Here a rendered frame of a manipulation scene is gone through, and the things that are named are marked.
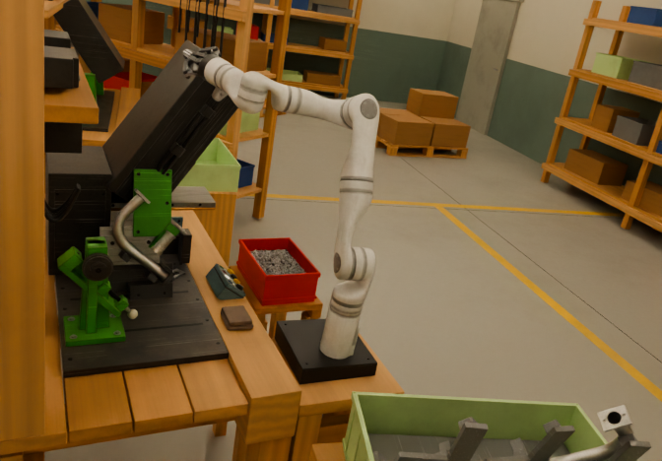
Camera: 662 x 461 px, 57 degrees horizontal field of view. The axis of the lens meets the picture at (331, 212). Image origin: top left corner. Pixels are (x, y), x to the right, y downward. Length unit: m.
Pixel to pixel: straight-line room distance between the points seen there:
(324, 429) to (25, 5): 1.27
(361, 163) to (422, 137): 6.38
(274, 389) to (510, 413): 0.62
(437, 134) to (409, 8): 4.12
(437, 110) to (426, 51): 3.61
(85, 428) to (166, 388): 0.22
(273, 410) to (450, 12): 10.89
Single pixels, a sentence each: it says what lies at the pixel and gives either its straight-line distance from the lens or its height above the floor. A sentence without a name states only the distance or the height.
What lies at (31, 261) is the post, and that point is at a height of 1.30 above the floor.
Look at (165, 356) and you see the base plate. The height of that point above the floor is 0.90.
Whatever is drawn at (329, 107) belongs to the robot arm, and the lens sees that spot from 1.71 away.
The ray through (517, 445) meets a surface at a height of 1.01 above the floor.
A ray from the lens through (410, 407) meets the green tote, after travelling 1.64.
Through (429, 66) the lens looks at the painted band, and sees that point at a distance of 12.09.
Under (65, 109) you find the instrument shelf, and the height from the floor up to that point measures 1.53.
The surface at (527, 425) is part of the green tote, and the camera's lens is 1.79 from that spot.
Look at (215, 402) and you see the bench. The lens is 1.62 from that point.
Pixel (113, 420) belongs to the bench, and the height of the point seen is 0.88.
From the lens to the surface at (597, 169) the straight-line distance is 7.60.
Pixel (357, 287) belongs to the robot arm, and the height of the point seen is 1.12.
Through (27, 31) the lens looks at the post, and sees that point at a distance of 1.19.
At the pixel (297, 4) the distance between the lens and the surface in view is 10.58.
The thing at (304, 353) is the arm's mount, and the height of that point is 0.90.
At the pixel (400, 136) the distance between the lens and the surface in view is 7.83.
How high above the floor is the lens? 1.88
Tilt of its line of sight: 20 degrees down
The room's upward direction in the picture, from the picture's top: 10 degrees clockwise
